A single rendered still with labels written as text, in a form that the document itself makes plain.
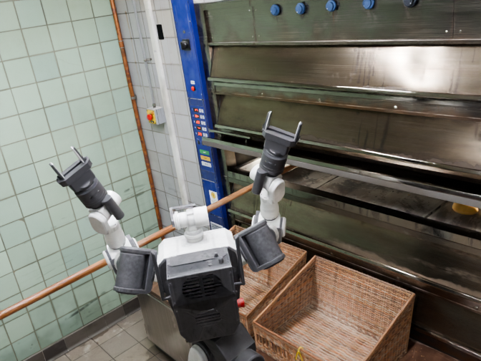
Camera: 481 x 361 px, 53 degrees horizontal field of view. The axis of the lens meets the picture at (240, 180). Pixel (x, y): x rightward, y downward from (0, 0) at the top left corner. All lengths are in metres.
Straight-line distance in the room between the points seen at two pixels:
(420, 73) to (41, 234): 2.44
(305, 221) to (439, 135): 0.89
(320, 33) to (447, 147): 0.70
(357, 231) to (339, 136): 0.47
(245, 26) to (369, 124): 0.79
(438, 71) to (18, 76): 2.27
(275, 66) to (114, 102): 1.41
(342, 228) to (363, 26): 0.93
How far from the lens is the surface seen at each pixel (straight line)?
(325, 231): 2.44
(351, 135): 2.13
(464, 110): 1.87
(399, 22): 1.93
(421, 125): 1.97
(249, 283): 2.84
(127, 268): 1.64
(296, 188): 2.48
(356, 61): 2.06
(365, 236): 2.31
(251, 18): 2.41
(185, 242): 1.66
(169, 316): 2.94
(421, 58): 1.92
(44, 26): 3.20
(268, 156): 1.65
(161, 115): 3.17
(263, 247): 1.63
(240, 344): 1.75
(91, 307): 3.70
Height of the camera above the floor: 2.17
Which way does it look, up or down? 22 degrees down
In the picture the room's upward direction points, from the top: 8 degrees counter-clockwise
